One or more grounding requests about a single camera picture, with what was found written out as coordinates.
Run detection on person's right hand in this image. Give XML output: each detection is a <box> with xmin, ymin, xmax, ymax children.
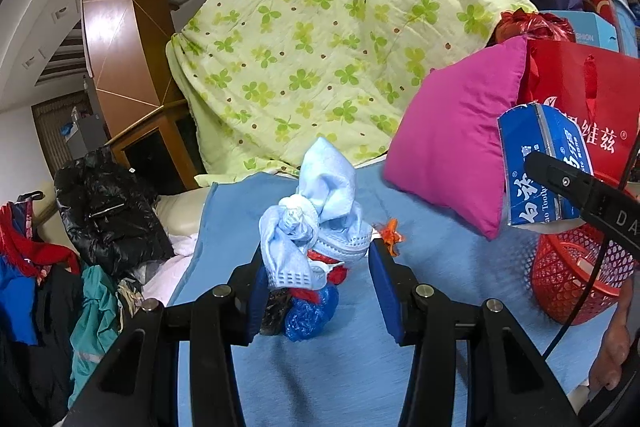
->
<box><xmin>589</xmin><ymin>277</ymin><xmax>634</xmax><ymax>392</ymax></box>

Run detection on blue toothpaste box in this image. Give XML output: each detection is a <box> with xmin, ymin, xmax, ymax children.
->
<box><xmin>498</xmin><ymin>103</ymin><xmax>594</xmax><ymax>234</ymax></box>

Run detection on brown wooden headboard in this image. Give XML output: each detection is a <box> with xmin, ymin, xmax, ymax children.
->
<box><xmin>81</xmin><ymin>0</ymin><xmax>198</xmax><ymax>190</ymax></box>

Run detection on black puffer jacket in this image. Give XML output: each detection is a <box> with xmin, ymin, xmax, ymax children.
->
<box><xmin>54</xmin><ymin>147</ymin><xmax>174</xmax><ymax>280</ymax></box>

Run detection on black cable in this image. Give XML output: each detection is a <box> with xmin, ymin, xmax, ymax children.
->
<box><xmin>541</xmin><ymin>120</ymin><xmax>640</xmax><ymax>360</ymax></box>

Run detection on black plastic bag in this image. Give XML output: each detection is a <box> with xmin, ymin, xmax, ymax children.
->
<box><xmin>259</xmin><ymin>288</ymin><xmax>292</xmax><ymax>336</ymax></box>

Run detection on red plastic mesh basket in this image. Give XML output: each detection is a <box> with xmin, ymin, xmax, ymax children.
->
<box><xmin>530</xmin><ymin>225</ymin><xmax>634</xmax><ymax>325</ymax></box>

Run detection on light blue box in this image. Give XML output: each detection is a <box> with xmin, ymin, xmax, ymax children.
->
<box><xmin>548</xmin><ymin>11</ymin><xmax>620</xmax><ymax>52</ymax></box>

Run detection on orange wrapper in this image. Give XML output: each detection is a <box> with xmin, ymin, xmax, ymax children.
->
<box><xmin>376</xmin><ymin>218</ymin><xmax>405</xmax><ymax>257</ymax></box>

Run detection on light blue face mask bundle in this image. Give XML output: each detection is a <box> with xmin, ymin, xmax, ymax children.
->
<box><xmin>259</xmin><ymin>138</ymin><xmax>373</xmax><ymax>291</ymax></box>

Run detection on red gift bag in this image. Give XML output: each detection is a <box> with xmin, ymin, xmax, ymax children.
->
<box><xmin>495</xmin><ymin>9</ymin><xmax>639</xmax><ymax>185</ymax></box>

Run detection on blue plastic bag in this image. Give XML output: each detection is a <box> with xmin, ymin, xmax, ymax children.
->
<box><xmin>284</xmin><ymin>283</ymin><xmax>340</xmax><ymax>341</ymax></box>

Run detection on teal garment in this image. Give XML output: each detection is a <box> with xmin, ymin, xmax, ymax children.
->
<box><xmin>67</xmin><ymin>265</ymin><xmax>120</xmax><ymax>409</ymax></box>

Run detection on magenta pillow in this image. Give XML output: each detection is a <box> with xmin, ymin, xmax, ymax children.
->
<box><xmin>384</xmin><ymin>36</ymin><xmax>527</xmax><ymax>239</ymax></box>

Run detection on green clover pattern quilt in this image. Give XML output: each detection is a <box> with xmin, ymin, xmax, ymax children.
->
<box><xmin>166</xmin><ymin>0</ymin><xmax>534</xmax><ymax>186</ymax></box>

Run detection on red plastic bag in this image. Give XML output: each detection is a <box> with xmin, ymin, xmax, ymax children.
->
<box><xmin>288</xmin><ymin>251</ymin><xmax>348</xmax><ymax>306</ymax></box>

